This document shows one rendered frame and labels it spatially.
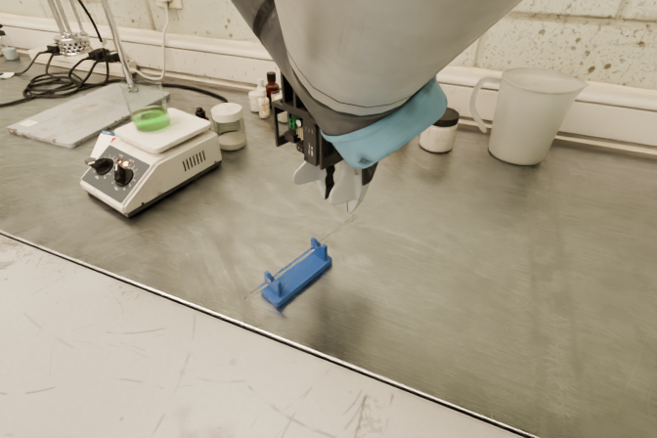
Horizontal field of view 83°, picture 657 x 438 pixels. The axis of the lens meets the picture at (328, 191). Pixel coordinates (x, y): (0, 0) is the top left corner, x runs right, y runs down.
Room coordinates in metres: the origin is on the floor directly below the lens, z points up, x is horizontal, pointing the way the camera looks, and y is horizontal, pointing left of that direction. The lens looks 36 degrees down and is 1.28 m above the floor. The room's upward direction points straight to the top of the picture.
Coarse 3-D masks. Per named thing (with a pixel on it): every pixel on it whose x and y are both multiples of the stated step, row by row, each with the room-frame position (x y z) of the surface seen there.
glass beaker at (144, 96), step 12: (120, 84) 0.58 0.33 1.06; (132, 84) 0.60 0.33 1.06; (144, 84) 0.61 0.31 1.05; (156, 84) 0.58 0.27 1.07; (132, 96) 0.56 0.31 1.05; (144, 96) 0.56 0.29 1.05; (156, 96) 0.57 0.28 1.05; (132, 108) 0.56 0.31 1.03; (144, 108) 0.56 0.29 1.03; (156, 108) 0.57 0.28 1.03; (132, 120) 0.57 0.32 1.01; (144, 120) 0.56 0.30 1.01; (156, 120) 0.57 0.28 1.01; (168, 120) 0.59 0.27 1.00; (144, 132) 0.56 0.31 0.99; (156, 132) 0.56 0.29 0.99
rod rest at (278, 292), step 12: (312, 240) 0.36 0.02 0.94; (312, 252) 0.36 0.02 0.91; (324, 252) 0.35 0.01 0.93; (300, 264) 0.34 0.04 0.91; (312, 264) 0.34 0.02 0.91; (324, 264) 0.34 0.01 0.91; (264, 276) 0.30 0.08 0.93; (288, 276) 0.32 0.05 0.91; (300, 276) 0.32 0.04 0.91; (312, 276) 0.32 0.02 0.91; (264, 288) 0.30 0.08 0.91; (276, 288) 0.29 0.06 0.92; (288, 288) 0.30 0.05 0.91; (300, 288) 0.31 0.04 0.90; (276, 300) 0.28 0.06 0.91
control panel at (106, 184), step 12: (108, 156) 0.54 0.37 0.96; (120, 156) 0.53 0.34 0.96; (132, 156) 0.52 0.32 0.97; (132, 168) 0.50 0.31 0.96; (144, 168) 0.49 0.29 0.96; (84, 180) 0.51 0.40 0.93; (96, 180) 0.50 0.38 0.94; (108, 180) 0.49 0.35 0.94; (132, 180) 0.48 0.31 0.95; (108, 192) 0.47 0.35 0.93; (120, 192) 0.47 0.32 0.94
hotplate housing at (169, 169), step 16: (112, 144) 0.56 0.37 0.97; (128, 144) 0.56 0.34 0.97; (192, 144) 0.56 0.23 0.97; (208, 144) 0.58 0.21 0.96; (144, 160) 0.51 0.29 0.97; (160, 160) 0.51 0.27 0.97; (176, 160) 0.53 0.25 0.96; (192, 160) 0.55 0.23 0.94; (208, 160) 0.58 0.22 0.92; (144, 176) 0.48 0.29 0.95; (160, 176) 0.50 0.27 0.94; (176, 176) 0.52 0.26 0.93; (192, 176) 0.54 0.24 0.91; (96, 192) 0.48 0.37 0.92; (144, 192) 0.47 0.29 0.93; (160, 192) 0.49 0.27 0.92; (128, 208) 0.45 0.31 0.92
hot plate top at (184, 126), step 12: (180, 120) 0.61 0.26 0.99; (192, 120) 0.61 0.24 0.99; (204, 120) 0.61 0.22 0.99; (120, 132) 0.57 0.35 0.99; (132, 132) 0.57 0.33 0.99; (168, 132) 0.57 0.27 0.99; (180, 132) 0.57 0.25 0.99; (192, 132) 0.57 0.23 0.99; (144, 144) 0.53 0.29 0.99; (156, 144) 0.53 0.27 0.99; (168, 144) 0.53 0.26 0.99
